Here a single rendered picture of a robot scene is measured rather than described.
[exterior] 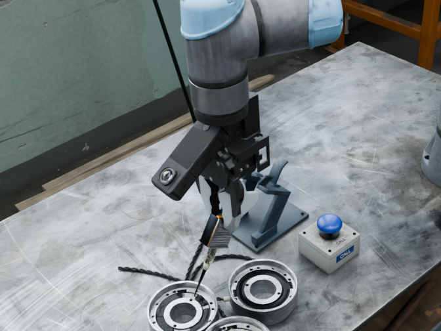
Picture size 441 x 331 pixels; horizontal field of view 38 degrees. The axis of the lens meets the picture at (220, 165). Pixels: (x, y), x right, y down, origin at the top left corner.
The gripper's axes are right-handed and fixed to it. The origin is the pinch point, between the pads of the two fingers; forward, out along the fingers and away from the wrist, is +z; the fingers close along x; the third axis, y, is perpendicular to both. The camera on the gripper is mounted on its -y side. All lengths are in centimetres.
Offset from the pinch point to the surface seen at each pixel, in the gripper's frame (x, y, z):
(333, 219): -7.1, 16.8, 5.8
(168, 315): -0.4, -11.8, 10.2
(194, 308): -1.7, -8.0, 10.9
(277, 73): 141, 150, 94
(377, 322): -9.9, 27.5, 38.3
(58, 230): 31.4, -13.1, 13.2
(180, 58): 150, 101, 68
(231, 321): -8.1, -6.1, 9.8
